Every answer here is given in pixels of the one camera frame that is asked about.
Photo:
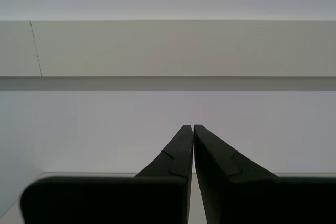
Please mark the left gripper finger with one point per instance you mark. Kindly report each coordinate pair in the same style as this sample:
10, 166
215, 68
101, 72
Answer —
147, 197
249, 197

